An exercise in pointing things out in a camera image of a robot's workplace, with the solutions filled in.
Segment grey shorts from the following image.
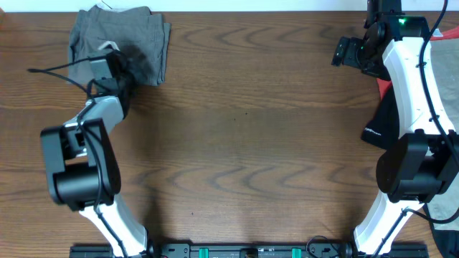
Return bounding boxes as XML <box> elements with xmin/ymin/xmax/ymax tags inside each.
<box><xmin>67</xmin><ymin>6</ymin><xmax>171</xmax><ymax>86</ymax></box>

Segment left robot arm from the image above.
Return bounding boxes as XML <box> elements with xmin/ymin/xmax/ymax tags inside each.
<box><xmin>40</xmin><ymin>49</ymin><xmax>153</xmax><ymax>257</ymax></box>

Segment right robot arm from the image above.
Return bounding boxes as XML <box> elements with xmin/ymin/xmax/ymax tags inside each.
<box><xmin>332</xmin><ymin>1</ymin><xmax>458</xmax><ymax>257</ymax></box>

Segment red garment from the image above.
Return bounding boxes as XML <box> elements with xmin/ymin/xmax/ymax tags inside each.
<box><xmin>377</xmin><ymin>27</ymin><xmax>459</xmax><ymax>100</ymax></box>

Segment black garment with white logo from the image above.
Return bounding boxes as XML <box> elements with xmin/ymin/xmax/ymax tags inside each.
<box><xmin>361</xmin><ymin>87</ymin><xmax>458</xmax><ymax>257</ymax></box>

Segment grey trousers in pile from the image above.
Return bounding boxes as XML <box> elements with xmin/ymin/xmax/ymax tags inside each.
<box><xmin>427</xmin><ymin>39</ymin><xmax>458</xmax><ymax>219</ymax></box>

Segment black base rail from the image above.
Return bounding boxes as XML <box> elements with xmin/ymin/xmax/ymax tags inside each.
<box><xmin>69</xmin><ymin>242</ymin><xmax>430</xmax><ymax>258</ymax></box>

